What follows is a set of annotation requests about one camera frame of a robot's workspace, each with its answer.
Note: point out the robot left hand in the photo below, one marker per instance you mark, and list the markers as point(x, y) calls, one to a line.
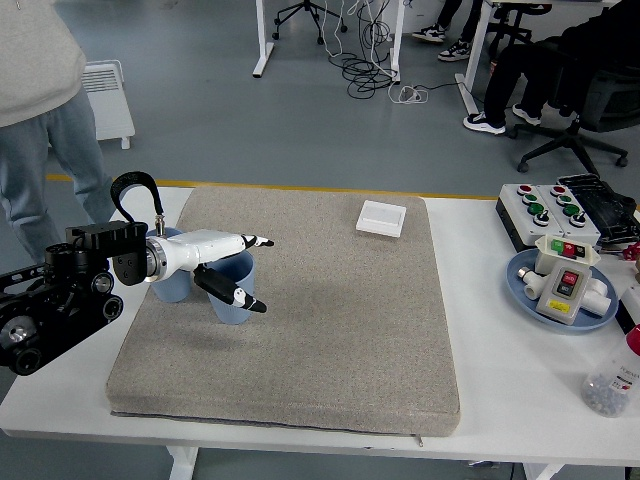
point(200, 247)

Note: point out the blue ribbed plastic cup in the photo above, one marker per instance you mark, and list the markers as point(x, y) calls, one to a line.
point(230, 315)
point(172, 290)

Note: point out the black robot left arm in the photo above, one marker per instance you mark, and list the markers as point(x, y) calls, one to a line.
point(65, 300)

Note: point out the grey-brown fabric mat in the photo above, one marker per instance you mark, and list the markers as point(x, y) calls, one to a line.
point(325, 325)

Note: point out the white panel heater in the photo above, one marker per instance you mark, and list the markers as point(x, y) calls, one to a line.
point(112, 110)

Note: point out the white table leg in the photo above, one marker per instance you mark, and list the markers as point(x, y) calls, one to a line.
point(182, 462)
point(542, 472)

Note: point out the standing person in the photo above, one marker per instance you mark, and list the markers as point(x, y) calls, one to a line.
point(30, 60)

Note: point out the black star chair base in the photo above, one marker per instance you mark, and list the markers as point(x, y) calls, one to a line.
point(305, 6)

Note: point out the person with black-white sneakers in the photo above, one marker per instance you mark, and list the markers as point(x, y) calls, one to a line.
point(429, 32)

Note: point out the white three-button control box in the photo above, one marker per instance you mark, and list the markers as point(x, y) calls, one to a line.
point(582, 235)
point(520, 220)

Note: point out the white pipe fitting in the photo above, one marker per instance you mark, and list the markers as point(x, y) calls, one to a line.
point(531, 287)
point(597, 300)

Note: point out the seated person in black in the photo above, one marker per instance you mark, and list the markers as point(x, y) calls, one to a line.
point(505, 70)

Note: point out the blue round plate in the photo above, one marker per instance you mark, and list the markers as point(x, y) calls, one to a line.
point(550, 325)

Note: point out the black office chair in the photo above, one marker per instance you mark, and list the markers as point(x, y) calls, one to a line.
point(515, 27)
point(612, 100)

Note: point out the black plastic tool case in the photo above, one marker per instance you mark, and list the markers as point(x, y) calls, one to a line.
point(600, 200)

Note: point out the clear bottle red cap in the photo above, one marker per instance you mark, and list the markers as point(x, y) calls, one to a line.
point(610, 380)

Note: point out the white wall switch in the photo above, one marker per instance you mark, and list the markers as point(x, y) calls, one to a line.
point(381, 217)

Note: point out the white desk frame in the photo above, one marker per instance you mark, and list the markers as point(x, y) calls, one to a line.
point(470, 75)
point(262, 50)

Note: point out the white switch box coloured buttons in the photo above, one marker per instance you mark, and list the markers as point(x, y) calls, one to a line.
point(542, 260)

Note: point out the beige push-button switch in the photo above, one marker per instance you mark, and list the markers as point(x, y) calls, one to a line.
point(557, 295)

